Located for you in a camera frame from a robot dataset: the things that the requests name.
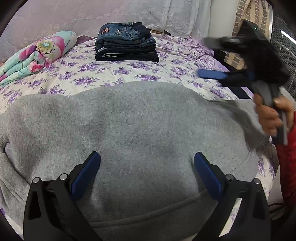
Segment grey knit pants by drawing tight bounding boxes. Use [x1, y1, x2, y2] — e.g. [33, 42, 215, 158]
[1, 82, 269, 240]

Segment person's right hand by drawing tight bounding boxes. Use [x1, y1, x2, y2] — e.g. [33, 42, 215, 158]
[253, 94, 295, 137]

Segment purple floral bed quilt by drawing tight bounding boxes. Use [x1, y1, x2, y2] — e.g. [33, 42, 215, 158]
[1, 35, 278, 196]

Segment brick pattern curtain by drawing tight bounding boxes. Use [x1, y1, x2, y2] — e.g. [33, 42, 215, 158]
[216, 1, 282, 78]

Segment red puffer jacket sleeve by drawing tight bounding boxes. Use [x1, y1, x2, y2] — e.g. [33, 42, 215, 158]
[276, 112, 296, 207]

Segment folded dark blue jeans stack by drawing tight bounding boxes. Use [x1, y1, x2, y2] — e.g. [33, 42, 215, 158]
[95, 22, 159, 62]

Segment folded teal pink floral blanket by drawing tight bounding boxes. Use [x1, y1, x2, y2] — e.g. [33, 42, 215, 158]
[1, 31, 77, 88]

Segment lilac lace headboard cover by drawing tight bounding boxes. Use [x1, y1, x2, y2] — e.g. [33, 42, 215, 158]
[1, 1, 211, 62]

